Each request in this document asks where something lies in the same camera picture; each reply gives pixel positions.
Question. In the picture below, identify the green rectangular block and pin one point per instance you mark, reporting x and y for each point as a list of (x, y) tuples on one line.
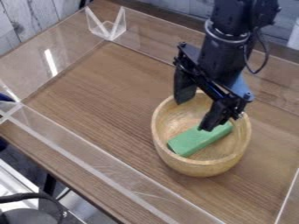
[(196, 139)]

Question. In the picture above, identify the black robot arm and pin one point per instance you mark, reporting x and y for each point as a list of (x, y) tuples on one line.
[(237, 21)]

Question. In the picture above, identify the black metal bracket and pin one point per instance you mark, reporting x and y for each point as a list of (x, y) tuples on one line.
[(50, 208)]

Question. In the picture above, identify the brown wooden bowl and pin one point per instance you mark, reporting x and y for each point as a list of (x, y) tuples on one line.
[(173, 119)]

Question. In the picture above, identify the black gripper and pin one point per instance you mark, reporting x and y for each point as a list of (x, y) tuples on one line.
[(213, 68)]

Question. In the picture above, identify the clear acrylic front wall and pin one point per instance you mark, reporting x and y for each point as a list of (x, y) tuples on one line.
[(98, 127)]

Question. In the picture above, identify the clear acrylic corner bracket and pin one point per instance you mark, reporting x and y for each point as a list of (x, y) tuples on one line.
[(106, 29)]

